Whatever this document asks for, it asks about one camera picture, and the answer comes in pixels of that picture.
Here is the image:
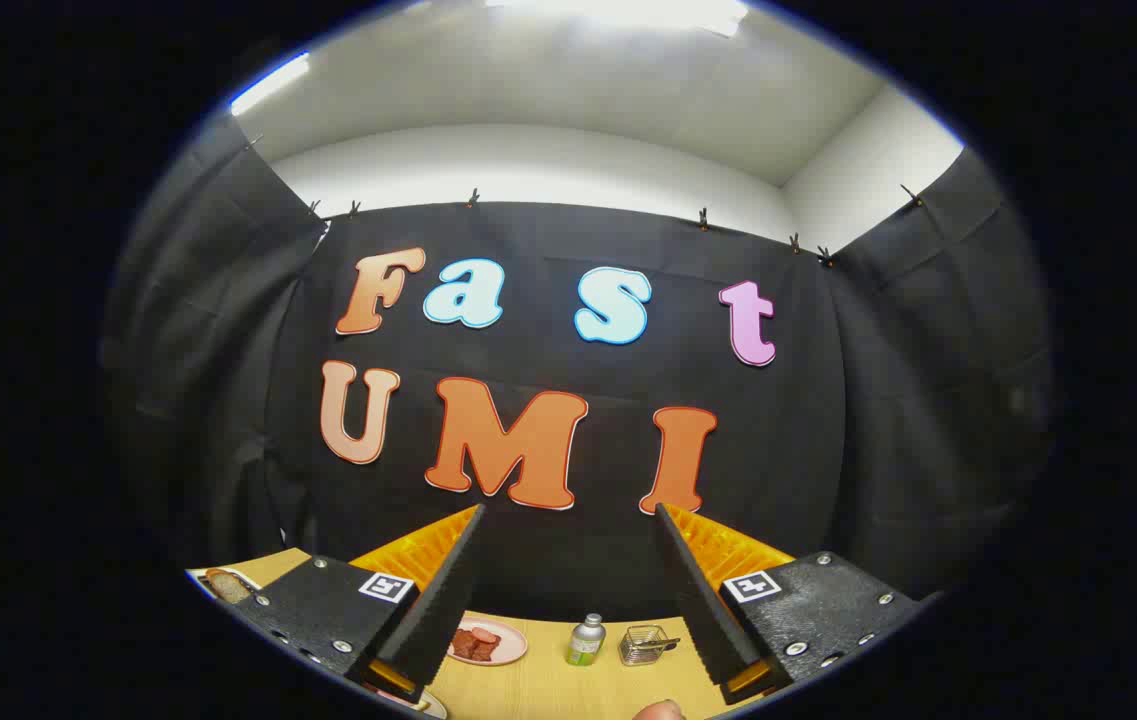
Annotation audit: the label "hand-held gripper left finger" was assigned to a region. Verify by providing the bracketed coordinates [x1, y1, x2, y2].
[228, 503, 487, 704]

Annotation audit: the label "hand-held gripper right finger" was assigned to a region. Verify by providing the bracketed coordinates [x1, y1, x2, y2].
[654, 503, 929, 706]

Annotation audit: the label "brown meat slices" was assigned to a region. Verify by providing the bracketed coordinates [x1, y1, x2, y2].
[451, 628, 501, 663]

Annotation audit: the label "pink plate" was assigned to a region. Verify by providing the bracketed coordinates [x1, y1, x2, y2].
[446, 618, 529, 667]

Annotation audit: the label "grey round plate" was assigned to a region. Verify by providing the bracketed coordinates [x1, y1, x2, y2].
[368, 685, 449, 720]

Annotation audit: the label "silver and green bottle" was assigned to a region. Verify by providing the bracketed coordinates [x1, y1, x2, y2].
[566, 614, 607, 668]

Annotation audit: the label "cream white toaster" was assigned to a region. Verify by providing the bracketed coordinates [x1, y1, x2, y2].
[186, 566, 264, 609]

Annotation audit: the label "row of black clips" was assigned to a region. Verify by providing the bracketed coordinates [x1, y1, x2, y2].
[246, 133, 927, 269]

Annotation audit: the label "ceiling light panel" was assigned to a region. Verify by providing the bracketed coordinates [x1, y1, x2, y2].
[483, 0, 749, 39]

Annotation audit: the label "small wire basket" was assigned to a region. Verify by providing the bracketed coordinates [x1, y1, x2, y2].
[618, 625, 681, 667]

